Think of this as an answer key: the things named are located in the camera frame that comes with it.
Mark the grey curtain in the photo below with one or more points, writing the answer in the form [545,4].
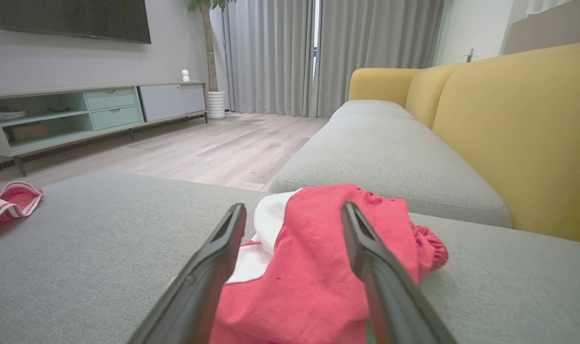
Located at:
[366,43]
[270,57]

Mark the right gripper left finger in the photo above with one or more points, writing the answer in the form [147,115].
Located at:
[199,286]

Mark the tall green potted tree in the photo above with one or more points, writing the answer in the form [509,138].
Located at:
[209,48]

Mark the short grey sofa seat cushion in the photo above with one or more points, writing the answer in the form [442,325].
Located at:
[371,109]

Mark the brown box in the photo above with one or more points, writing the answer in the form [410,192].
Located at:
[29,133]

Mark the pale green TV cabinet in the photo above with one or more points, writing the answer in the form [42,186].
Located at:
[113,100]

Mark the red shorts with white trim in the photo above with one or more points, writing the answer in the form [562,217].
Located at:
[309,267]

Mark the wide grey sofa ottoman cushion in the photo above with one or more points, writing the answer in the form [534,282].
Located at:
[79,267]

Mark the red shirt with white sleeves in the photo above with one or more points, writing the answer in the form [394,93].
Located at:
[17,198]

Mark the long grey sofa seat cushion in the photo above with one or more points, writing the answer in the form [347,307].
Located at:
[380,157]

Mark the yellow sofa backrest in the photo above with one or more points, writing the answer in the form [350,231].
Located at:
[519,134]

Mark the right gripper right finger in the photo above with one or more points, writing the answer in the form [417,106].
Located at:
[390,296]

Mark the white wall switch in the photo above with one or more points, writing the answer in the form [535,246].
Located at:
[470,53]

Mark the small white figurine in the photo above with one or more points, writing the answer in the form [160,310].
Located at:
[185,76]

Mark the beige wall panel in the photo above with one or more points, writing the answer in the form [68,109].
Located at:
[552,26]

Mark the white ribbed plant pot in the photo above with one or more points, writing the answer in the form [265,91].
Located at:
[216,105]

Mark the black wall television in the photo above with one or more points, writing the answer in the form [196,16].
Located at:
[79,19]

